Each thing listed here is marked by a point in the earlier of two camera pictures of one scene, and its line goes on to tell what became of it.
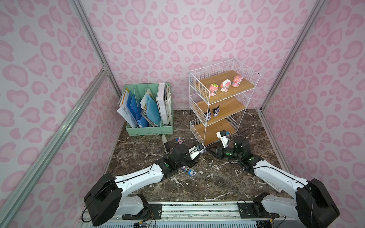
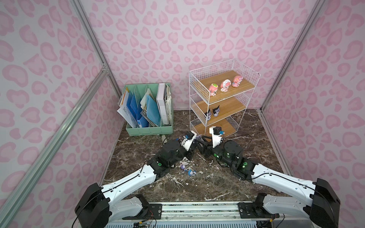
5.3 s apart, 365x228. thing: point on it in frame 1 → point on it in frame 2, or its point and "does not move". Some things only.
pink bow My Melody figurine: (237, 80) does not move
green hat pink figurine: (213, 89) does not move
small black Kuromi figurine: (208, 114) does not move
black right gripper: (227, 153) → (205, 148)
